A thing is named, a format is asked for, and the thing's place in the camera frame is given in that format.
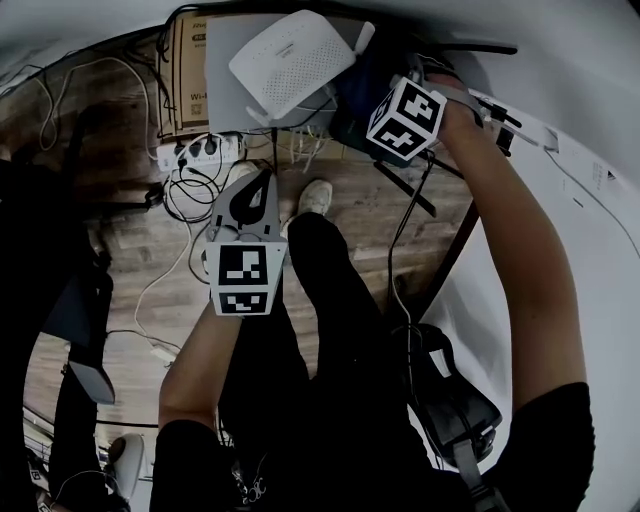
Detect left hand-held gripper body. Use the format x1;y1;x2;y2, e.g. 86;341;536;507
205;227;290;317

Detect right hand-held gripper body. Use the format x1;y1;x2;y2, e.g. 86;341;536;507
365;54;486;169

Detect blue cloth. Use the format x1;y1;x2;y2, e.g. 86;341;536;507
344;54;416;126

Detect black router with antennas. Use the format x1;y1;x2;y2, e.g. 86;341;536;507
327;42;524;219

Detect person's left forearm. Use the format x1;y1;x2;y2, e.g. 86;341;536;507
158;304;251;436

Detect person's right forearm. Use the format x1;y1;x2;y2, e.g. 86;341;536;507
434;99;589;416

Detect white router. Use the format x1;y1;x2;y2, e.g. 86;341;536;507
228;8;376;126

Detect person's beige shoe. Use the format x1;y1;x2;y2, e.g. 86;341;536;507
279;179;334;239

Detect white power strip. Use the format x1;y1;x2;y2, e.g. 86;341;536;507
157;135;246;172

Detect person's black trousers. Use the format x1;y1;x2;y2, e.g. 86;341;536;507
219;212;436;451

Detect black office chair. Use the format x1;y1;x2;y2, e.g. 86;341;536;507
0;99;117;407

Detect person's black shirt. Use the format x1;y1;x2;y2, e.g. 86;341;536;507
149;382;596;512

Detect black waist pouch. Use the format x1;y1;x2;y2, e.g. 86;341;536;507
399;322;504;461

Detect coiled black cable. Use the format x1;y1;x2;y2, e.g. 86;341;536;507
162;167;221;224

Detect thin white network cables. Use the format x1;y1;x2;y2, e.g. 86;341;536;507
287;124;334;167

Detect long white floor cable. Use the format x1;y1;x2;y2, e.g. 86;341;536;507
134;214;195;351

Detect grey network switch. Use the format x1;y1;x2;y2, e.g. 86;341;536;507
204;13;341;134

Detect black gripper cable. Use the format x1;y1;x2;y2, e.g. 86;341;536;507
387;149;437;326

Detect looped white cable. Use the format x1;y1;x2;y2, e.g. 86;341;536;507
39;55;155;161

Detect grey wall cable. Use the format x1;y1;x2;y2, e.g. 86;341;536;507
544;149;640;251

